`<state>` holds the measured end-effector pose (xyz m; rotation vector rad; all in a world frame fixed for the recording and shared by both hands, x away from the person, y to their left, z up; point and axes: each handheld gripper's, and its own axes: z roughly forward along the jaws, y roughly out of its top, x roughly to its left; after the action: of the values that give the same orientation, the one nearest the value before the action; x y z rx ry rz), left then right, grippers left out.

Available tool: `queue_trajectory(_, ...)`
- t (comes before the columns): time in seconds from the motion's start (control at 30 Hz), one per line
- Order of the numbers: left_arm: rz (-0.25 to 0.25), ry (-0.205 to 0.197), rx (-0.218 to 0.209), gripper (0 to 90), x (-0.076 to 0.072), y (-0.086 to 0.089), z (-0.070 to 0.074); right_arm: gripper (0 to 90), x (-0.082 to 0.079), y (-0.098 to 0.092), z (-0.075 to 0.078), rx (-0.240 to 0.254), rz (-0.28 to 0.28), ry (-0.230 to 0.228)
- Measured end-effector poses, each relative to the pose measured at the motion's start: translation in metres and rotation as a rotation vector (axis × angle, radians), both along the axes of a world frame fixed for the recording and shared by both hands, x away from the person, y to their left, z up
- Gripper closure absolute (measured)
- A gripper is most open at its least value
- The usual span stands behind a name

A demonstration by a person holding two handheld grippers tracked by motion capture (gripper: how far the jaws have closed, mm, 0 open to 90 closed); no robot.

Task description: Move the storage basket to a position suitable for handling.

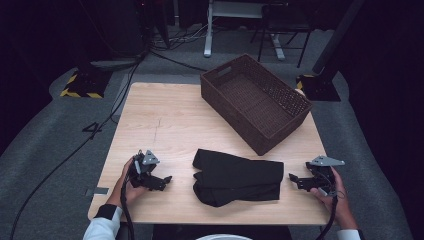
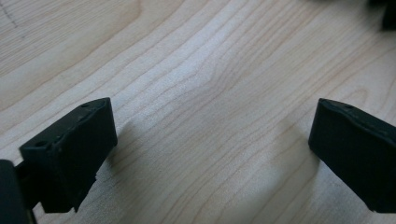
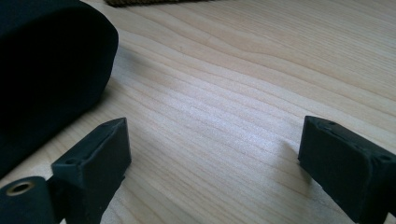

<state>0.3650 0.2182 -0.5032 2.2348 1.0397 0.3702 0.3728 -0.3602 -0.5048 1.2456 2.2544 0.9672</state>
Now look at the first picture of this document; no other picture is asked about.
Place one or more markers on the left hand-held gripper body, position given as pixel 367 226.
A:
pixel 147 160

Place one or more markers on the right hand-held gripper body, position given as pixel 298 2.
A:
pixel 321 170

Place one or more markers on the black cloth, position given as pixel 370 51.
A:
pixel 236 178

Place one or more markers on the brown woven basket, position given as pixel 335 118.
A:
pixel 256 103

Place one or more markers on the person's left hand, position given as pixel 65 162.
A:
pixel 130 195

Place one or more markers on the person's right hand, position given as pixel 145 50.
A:
pixel 341 208

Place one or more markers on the grey tape piece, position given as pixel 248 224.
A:
pixel 101 191

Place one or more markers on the black yellow striped stand base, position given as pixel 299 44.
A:
pixel 86 84
pixel 318 87

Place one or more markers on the black slanted stand pole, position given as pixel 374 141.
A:
pixel 338 36

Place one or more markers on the black chair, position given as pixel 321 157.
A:
pixel 283 23

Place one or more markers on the white desk frame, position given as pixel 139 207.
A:
pixel 226 11

